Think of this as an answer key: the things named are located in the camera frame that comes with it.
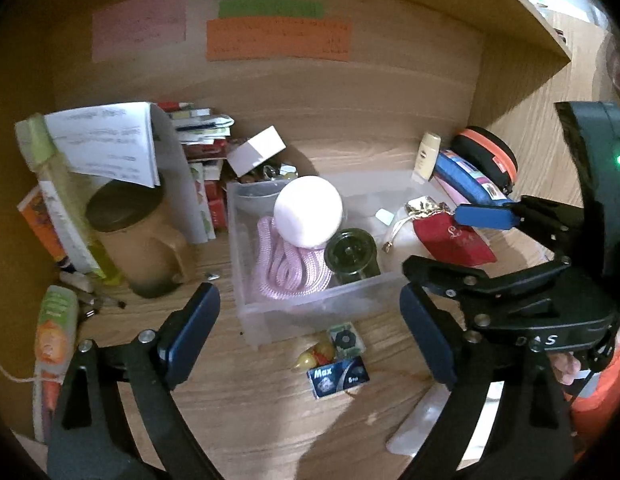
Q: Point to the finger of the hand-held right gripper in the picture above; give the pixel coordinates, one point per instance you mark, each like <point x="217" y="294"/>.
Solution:
<point x="485" y="216"/>
<point x="455" y="280"/>

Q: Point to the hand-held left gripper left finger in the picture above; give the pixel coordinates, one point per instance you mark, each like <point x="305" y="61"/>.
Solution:
<point x="190" y="335"/>

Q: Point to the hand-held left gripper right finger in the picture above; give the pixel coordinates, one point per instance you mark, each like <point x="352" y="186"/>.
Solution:
<point x="430" y="340"/>

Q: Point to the green glass jar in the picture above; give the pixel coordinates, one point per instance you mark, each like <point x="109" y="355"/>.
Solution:
<point x="352" y="257"/>

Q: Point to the clear plastic storage box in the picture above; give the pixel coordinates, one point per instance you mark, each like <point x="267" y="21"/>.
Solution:
<point x="310" y="315"/>

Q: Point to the person's right forearm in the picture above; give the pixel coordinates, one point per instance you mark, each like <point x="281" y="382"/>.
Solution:
<point x="602" y="405"/>

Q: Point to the wooden desktop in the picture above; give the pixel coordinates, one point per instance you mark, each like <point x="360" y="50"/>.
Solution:
<point x="270" y="410"/>

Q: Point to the person's right hand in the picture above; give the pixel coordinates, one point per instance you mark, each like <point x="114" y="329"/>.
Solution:
<point x="566" y="367"/>

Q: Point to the pink booklet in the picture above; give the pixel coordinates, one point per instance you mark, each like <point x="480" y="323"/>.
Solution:
<point x="452" y="192"/>

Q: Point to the blue pencil case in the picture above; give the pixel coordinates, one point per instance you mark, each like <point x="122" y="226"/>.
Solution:
<point x="465" y="175"/>

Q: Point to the small metal clip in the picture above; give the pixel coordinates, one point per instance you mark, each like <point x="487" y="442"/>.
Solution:
<point x="212" y="275"/>

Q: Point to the black orange zip case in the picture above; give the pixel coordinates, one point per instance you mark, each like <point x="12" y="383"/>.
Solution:
<point x="490" y="152"/>

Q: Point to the small cream bottle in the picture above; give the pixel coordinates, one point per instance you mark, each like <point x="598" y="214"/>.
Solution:
<point x="427" y="157"/>

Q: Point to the small green box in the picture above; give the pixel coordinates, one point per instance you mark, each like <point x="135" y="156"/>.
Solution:
<point x="346" y="340"/>

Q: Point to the white tissue sheet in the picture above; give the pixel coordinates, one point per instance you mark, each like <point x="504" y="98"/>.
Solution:
<point x="420" y="425"/>

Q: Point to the small white block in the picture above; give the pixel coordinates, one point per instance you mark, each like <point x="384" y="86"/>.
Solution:
<point x="385" y="217"/>

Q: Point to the blue Max staples box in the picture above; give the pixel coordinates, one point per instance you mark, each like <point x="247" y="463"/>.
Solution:
<point x="337" y="377"/>

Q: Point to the makeup brushes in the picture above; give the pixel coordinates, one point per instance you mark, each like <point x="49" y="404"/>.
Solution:
<point x="90" y="295"/>

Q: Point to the brown lidded mug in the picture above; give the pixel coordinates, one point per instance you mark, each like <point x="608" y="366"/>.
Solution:
<point x="135" y="240"/>

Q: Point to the yellow red bead charm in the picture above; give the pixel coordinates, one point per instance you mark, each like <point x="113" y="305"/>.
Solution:
<point x="312" y="357"/>

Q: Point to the green orange squeeze bottle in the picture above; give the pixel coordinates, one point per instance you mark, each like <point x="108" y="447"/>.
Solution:
<point x="55" y="330"/>

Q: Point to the grey bowl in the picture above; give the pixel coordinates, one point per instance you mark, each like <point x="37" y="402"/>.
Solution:
<point x="257" y="200"/>

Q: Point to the orange marker pen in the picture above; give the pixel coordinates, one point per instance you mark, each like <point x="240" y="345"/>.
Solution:
<point x="47" y="405"/>

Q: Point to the metal binder clips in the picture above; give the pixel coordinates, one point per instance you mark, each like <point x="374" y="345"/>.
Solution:
<point x="280" y="171"/>

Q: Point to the orange box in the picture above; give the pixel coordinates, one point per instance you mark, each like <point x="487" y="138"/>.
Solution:
<point x="40" y="220"/>

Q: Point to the white cardboard box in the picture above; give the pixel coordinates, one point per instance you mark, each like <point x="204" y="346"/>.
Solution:
<point x="255" y="152"/>

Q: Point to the yellow green spray bottle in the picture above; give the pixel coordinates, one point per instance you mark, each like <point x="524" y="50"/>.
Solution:
<point x="60" y="185"/>

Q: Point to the stack of booklets and cards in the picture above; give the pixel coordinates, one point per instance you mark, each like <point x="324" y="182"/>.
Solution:
<point x="205" y="130"/>

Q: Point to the white printed paper sheet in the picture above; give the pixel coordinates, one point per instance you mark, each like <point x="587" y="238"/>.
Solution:
<point x="115" y="135"/>

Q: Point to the orange paper note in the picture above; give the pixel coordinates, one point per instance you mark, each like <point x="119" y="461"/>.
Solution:
<point x="280" y="40"/>

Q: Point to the green paper note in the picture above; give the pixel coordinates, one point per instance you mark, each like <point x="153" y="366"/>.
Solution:
<point x="270" y="8"/>

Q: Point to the pink paper note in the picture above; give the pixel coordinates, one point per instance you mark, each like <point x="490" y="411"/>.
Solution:
<point x="137" y="25"/>

